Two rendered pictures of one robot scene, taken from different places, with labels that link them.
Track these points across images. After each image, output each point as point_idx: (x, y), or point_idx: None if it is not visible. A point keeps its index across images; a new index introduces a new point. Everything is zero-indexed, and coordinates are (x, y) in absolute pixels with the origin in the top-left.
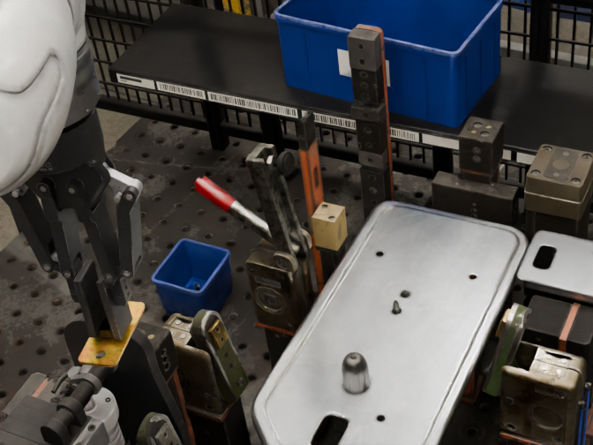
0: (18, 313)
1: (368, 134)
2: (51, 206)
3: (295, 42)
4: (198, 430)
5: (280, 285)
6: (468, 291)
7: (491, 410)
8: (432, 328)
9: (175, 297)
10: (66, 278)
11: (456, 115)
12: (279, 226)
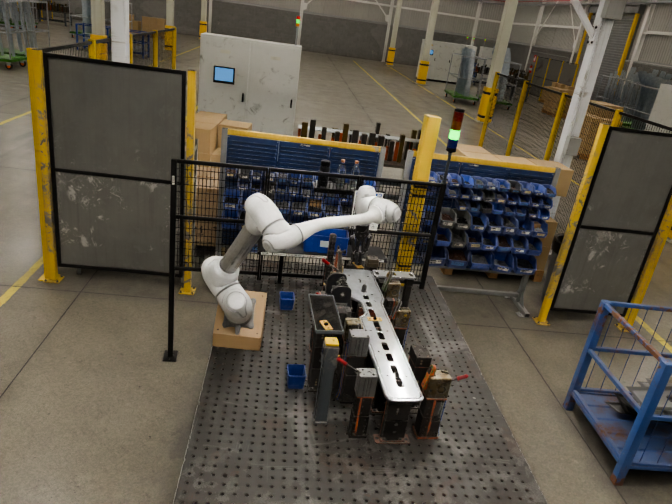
0: None
1: (330, 257)
2: (360, 239)
3: (309, 240)
4: None
5: None
6: (369, 278)
7: None
8: (368, 283)
9: (286, 302)
10: (356, 253)
11: (346, 252)
12: (341, 265)
